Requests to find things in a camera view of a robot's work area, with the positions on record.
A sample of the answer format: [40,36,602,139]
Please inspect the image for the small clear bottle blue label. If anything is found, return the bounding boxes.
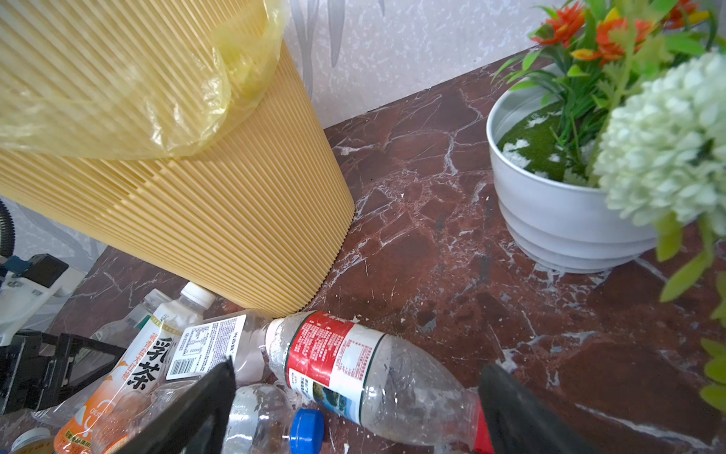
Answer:
[135,381,326,454]

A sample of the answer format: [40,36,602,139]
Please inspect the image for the yellow plastic bin liner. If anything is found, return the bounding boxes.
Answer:
[1,1,289,160]

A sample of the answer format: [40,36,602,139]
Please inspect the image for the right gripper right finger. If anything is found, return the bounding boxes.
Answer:
[478,364,597,454]

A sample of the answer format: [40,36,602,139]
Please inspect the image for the clear bottle white green label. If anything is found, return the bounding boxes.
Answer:
[32,289,171,428]

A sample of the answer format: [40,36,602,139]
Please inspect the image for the yellow slatted waste bin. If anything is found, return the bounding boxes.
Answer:
[1,38,354,317]

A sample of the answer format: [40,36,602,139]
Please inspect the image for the square clear bottle white label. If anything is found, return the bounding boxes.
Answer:
[164,310,272,387]

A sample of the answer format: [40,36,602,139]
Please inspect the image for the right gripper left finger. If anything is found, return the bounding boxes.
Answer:
[118,359,236,454]

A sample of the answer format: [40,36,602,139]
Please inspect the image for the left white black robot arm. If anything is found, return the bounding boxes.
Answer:
[1,205,125,414]

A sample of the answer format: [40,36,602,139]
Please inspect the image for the yellow red label tea bottle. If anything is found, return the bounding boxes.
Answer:
[9,428,55,454]

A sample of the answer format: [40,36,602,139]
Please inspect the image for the clear bottle red white label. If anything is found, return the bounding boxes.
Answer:
[265,311,495,453]

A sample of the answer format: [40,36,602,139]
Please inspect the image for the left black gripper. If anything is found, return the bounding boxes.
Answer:
[1,330,126,414]

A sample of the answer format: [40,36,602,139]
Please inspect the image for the orange white milk tea bottle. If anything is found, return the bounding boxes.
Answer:
[54,282,217,453]

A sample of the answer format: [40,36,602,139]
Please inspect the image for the white pot artificial flowers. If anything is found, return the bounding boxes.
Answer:
[486,0,726,414]

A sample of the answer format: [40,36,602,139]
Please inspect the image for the clear bottle orange label cap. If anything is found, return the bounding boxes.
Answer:
[91,392,151,453]

